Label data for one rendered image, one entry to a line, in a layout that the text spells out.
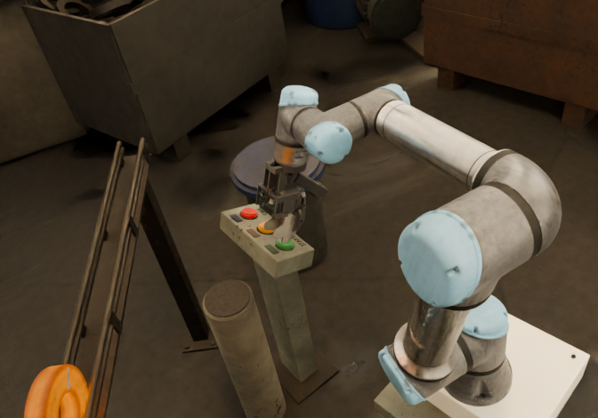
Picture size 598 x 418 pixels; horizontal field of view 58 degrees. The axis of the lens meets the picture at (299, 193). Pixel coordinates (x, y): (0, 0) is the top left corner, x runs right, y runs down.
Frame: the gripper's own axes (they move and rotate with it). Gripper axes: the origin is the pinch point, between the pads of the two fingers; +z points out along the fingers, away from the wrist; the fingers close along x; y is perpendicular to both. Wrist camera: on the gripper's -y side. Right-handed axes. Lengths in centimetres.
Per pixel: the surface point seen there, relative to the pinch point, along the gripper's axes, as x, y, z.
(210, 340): -36, -5, 63
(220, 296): -4.9, 13.2, 15.5
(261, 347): 2.0, 4.5, 29.9
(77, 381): 9, 50, 9
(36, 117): -198, 2, 44
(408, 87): -98, -157, 9
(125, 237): -16.5, 31.1, 0.8
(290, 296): -2.5, -6.9, 21.7
